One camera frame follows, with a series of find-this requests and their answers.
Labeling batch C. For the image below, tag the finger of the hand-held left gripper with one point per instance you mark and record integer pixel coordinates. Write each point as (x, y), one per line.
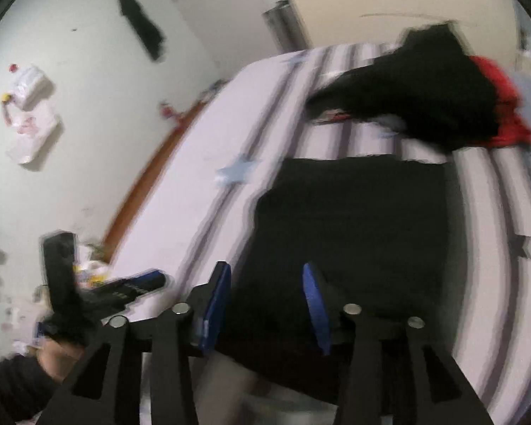
(128, 290)

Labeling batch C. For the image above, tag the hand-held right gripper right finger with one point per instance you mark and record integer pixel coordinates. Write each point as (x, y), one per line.
(318, 310)

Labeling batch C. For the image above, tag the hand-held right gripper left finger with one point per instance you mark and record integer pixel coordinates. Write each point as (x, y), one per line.
(217, 305)

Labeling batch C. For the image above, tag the black long-sleeve top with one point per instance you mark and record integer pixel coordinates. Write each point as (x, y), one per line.
(358, 230)

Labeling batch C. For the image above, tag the person's left forearm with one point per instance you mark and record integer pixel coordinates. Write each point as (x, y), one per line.
(13, 389)

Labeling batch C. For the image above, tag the black clothes pile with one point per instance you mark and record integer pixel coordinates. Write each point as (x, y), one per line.
(425, 88)

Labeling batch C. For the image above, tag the person's left hand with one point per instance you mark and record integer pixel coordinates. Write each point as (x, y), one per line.
(57, 356)

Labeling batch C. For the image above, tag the white plastic bag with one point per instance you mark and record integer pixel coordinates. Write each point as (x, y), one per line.
(33, 135)
(31, 84)

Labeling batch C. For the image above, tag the bed with striped sheet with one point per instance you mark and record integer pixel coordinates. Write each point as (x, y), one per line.
(212, 141)

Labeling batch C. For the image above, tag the dark hanging cloth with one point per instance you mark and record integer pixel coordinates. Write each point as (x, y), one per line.
(144, 31)

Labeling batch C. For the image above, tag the red garment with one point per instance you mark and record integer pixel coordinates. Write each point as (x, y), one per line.
(509, 133)

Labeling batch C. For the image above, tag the grey suitcase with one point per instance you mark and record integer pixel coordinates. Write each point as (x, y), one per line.
(287, 26)

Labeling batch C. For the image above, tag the white door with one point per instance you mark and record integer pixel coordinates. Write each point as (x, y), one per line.
(212, 9)

